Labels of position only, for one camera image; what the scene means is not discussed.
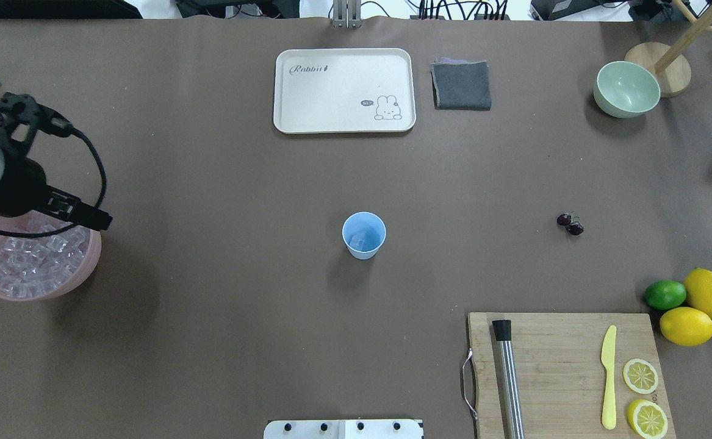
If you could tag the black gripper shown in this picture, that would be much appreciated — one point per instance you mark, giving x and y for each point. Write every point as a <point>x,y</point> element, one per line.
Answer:
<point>21,189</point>

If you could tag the ice cube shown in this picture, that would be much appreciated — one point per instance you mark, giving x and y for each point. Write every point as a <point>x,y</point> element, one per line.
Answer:
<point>362,241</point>

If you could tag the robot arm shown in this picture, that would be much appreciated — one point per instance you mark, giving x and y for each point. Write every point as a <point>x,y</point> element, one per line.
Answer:
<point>23,188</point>

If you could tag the pile of clear ice cubes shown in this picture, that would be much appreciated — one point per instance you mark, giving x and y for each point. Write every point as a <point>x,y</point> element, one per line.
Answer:
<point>36,267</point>

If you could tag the light blue plastic cup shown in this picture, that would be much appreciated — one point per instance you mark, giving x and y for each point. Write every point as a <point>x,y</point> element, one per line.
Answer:
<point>364,220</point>

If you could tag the cream rabbit tray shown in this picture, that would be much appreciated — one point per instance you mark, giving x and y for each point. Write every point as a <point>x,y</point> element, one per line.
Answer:
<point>344,90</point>

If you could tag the grey folded cloth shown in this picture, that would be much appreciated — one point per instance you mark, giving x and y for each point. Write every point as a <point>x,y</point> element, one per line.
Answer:
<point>460,84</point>

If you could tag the steel muddler black tip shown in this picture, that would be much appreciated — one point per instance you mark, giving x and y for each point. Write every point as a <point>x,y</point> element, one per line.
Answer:
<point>510,387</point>

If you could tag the dark cherry left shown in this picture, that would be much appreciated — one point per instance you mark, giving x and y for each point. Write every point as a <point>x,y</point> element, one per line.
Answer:
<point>565,220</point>

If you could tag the wooden cutting board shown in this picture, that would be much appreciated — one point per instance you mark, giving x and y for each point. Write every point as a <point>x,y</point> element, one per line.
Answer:
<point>559,373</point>

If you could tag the yellow plastic knife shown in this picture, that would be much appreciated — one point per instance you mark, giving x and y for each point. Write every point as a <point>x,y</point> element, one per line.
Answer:
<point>607,359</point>

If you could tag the mint green bowl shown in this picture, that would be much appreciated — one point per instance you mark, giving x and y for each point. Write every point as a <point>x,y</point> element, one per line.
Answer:
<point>625,90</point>

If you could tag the lemon slice upper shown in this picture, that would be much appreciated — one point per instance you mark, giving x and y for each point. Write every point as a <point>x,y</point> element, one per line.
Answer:
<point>640,376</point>

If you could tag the lemon slice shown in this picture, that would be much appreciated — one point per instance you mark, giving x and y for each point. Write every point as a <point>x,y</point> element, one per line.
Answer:
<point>640,376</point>
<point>647,419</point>

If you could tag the green lime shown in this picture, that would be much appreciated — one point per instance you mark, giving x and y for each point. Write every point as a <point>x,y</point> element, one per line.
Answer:
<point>665,295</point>

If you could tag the lemon slice lower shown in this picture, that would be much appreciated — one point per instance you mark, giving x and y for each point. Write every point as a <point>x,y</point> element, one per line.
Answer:
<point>647,419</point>

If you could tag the wooden mug tree stand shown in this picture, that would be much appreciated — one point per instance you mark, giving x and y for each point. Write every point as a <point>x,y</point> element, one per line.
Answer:
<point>666,62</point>

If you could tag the yellow lemon lower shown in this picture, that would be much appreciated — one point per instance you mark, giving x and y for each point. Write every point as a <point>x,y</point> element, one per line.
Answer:
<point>686,326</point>

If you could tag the yellow lemon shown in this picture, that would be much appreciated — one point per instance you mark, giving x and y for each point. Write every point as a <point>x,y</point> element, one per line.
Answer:
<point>698,285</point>
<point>686,326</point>

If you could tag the yellow lemon upper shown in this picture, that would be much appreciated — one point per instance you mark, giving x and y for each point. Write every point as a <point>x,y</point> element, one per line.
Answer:
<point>698,285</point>

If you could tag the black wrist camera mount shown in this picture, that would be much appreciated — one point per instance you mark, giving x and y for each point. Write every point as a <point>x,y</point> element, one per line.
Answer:
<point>21,117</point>

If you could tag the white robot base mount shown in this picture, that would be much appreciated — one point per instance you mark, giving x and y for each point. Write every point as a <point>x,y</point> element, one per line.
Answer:
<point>345,428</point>

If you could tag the aluminium frame post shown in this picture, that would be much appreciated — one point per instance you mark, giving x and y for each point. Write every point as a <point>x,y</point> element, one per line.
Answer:
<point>346,14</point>

